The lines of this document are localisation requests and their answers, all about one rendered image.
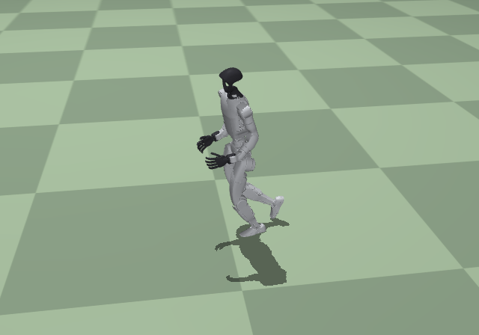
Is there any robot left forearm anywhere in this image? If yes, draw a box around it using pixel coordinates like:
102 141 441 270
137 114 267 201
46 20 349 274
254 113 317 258
230 135 258 163

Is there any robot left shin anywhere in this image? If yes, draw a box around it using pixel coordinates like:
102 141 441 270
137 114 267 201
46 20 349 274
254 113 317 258
231 199 260 229

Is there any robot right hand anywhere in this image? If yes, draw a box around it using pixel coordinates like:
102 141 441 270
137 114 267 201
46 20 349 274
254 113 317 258
197 131 219 153

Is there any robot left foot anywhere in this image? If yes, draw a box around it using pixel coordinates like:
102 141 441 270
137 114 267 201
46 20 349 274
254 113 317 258
239 223 266 237

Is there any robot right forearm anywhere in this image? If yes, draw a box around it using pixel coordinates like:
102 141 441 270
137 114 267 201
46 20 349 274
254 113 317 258
215 122 229 140

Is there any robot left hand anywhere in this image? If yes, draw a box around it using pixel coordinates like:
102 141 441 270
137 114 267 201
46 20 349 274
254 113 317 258
205 153 236 169

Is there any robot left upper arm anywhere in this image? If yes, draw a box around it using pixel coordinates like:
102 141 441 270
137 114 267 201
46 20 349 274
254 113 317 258
237 102 259 142

